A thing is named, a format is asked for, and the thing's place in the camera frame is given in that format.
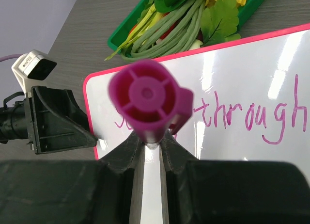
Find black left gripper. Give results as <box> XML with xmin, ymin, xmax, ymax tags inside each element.
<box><xmin>24</xmin><ymin>86</ymin><xmax>97</xmax><ymax>154</ymax></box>

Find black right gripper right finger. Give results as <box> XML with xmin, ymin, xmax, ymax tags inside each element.
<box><xmin>159</xmin><ymin>132</ymin><xmax>310</xmax><ymax>224</ymax></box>

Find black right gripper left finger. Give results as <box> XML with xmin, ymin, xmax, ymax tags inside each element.
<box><xmin>0</xmin><ymin>133</ymin><xmax>145</xmax><ymax>224</ymax></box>

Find white marker with pink cap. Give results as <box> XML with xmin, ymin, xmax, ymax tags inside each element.
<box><xmin>108</xmin><ymin>60</ymin><xmax>194</xmax><ymax>224</ymax></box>

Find pink framed whiteboard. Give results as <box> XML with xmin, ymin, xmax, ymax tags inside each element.
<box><xmin>83</xmin><ymin>24</ymin><xmax>310</xmax><ymax>185</ymax></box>

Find light green toy celery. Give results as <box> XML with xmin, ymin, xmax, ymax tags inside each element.
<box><xmin>105</xmin><ymin>4</ymin><xmax>163</xmax><ymax>61</ymax></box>

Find green toy long beans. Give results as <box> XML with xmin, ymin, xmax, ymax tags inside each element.
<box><xmin>120</xmin><ymin>0</ymin><xmax>206</xmax><ymax>62</ymax></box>

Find round green toy leaf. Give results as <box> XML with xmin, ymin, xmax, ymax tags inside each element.
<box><xmin>201</xmin><ymin>0</ymin><xmax>241</xmax><ymax>46</ymax></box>

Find green plastic vegetable tray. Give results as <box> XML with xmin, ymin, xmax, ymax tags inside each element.
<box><xmin>107</xmin><ymin>0</ymin><xmax>273</xmax><ymax>55</ymax></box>

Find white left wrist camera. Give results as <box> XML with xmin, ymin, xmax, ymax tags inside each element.
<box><xmin>11</xmin><ymin>50</ymin><xmax>57</xmax><ymax>94</ymax></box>

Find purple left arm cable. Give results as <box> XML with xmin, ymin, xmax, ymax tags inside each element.
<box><xmin>0</xmin><ymin>53</ymin><xmax>24</xmax><ymax>63</ymax></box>

